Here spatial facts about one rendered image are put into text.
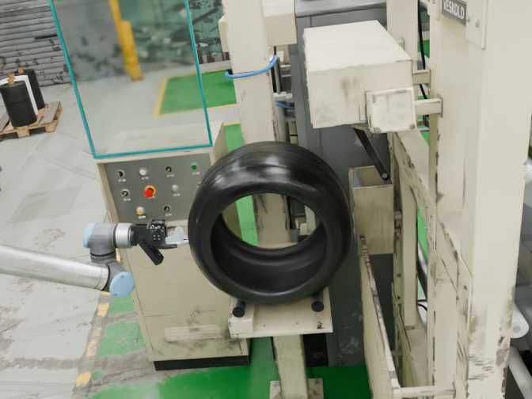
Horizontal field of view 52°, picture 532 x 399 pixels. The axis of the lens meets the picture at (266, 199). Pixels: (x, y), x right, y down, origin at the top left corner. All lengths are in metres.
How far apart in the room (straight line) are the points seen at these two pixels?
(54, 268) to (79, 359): 1.71
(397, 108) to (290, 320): 1.04
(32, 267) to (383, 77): 1.16
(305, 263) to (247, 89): 0.69
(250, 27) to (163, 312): 1.58
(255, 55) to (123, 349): 2.07
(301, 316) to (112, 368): 1.54
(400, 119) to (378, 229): 0.93
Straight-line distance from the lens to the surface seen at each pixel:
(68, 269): 1.84
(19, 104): 8.06
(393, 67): 1.34
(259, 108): 1.99
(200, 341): 2.99
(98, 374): 3.32
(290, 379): 2.68
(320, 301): 1.94
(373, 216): 2.10
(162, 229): 1.94
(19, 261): 1.78
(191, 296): 2.81
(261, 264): 2.13
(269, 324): 2.04
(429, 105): 1.37
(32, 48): 11.23
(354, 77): 1.33
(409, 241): 2.20
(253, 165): 1.71
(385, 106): 1.26
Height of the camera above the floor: 2.09
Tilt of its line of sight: 26 degrees down
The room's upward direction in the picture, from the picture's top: 8 degrees counter-clockwise
